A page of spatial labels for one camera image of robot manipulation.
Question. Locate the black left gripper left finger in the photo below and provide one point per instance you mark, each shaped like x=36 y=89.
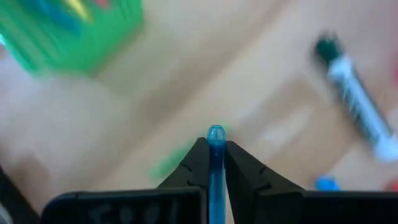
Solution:
x=196 y=168

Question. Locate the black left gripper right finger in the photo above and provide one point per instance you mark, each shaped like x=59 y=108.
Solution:
x=242 y=174

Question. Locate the blue slim highlighter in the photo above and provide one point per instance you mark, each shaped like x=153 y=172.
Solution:
x=216 y=161

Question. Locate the green Expo dry-erase marker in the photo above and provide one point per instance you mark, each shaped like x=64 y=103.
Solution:
x=354 y=93

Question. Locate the pink Sharpie highlighter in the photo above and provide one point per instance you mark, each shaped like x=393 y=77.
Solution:
x=392 y=186

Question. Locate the yellow highlighter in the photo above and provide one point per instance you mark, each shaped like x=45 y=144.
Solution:
x=79 y=9

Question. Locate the teal blue highlighter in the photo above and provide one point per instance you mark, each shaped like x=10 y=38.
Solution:
x=56 y=15

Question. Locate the green plastic basket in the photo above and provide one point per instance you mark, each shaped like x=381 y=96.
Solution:
x=93 y=40

